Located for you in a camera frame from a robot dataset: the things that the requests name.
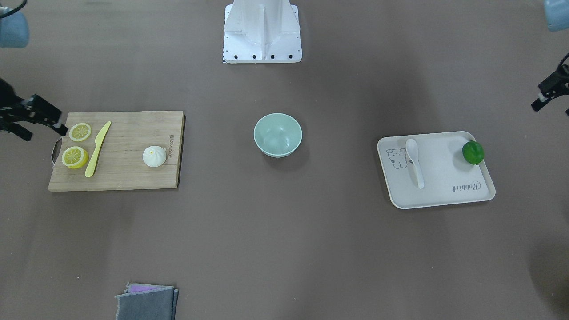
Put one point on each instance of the metal cutting board handle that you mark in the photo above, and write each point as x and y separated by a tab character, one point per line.
56	150

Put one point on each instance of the yellow plastic knife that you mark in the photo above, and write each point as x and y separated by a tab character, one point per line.
99	140

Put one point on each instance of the upper lemon slice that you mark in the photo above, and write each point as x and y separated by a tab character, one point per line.
80	132

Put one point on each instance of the white ceramic spoon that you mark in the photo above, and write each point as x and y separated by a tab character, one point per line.
413	153

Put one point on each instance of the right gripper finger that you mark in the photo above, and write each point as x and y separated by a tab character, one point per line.
44	113
19	131

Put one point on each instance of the folded grey cloth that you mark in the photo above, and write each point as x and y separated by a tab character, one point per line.
147	302

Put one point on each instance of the beige rabbit tray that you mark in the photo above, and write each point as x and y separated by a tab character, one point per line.
448	177

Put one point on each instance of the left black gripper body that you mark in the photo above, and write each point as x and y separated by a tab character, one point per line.
552	89

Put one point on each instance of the mint green bowl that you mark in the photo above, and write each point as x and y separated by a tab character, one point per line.
277	135

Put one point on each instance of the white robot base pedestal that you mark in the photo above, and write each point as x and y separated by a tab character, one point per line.
262	32

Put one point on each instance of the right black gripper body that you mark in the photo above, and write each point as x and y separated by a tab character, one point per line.
10	110

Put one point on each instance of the green lime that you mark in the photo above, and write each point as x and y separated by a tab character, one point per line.
473	152

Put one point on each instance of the bamboo cutting board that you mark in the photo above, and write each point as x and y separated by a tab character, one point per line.
120	163

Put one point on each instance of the lower lemon half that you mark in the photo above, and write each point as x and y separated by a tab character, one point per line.
75	157

